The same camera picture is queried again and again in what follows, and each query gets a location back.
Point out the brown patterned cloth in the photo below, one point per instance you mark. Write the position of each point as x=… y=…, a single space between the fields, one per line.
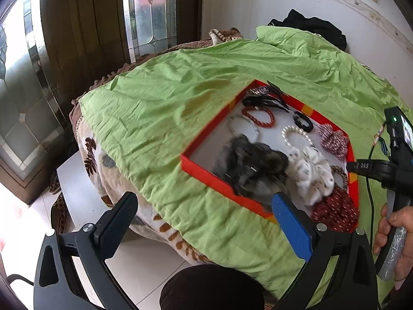
x=59 y=213

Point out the green bed sheet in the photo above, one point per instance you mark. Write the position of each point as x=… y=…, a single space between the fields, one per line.
x=161 y=113

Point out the wooden glass door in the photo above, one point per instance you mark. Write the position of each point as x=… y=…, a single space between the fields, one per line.
x=87 y=22

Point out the white brown leaf blanket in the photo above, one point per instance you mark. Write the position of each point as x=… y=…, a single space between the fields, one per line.
x=96 y=168

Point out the person's right hand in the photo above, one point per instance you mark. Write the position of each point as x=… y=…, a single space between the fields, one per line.
x=407 y=245

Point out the white stool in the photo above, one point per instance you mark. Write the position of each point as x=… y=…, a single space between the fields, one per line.
x=74 y=184

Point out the black hair clip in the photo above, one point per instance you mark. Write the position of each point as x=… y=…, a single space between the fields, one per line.
x=267 y=101

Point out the person's dark trouser leg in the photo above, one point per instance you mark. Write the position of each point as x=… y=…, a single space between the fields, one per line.
x=209 y=287

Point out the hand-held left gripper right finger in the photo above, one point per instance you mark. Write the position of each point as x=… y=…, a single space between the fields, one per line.
x=290 y=226

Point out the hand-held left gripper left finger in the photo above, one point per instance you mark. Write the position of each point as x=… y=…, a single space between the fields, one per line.
x=119 y=219

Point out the grey scrunchie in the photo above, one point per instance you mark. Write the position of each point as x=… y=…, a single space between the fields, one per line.
x=251 y=168

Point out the red white patterned scrunchie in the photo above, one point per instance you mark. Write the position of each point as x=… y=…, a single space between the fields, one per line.
x=334 y=142

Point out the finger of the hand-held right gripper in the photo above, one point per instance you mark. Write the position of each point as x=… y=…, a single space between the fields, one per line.
x=364 y=168

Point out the dark red dotted scrunchie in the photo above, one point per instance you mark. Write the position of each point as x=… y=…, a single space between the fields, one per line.
x=338 y=211

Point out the red tray box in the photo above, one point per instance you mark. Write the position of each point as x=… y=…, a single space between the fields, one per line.
x=211 y=143

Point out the black clothing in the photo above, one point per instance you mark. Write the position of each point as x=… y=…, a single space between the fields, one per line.
x=309 y=27

